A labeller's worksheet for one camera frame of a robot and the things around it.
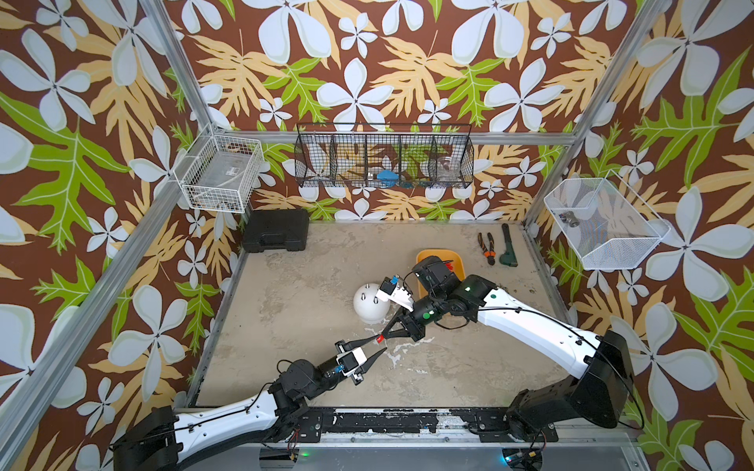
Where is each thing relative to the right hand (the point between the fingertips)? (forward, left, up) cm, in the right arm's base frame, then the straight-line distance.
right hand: (384, 332), depth 69 cm
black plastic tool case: (+53, +43, -20) cm, 72 cm away
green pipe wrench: (+38, -48, -19) cm, 64 cm away
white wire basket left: (+43, +48, +14) cm, 66 cm away
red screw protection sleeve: (-2, +1, 0) cm, 2 cm away
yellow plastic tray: (+34, -22, -14) cm, 43 cm away
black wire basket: (+59, -1, +10) cm, 60 cm away
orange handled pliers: (+40, -41, -20) cm, 61 cm away
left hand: (-1, +1, 0) cm, 2 cm away
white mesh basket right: (+28, -64, +7) cm, 70 cm away
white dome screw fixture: (+13, +4, -11) cm, 17 cm away
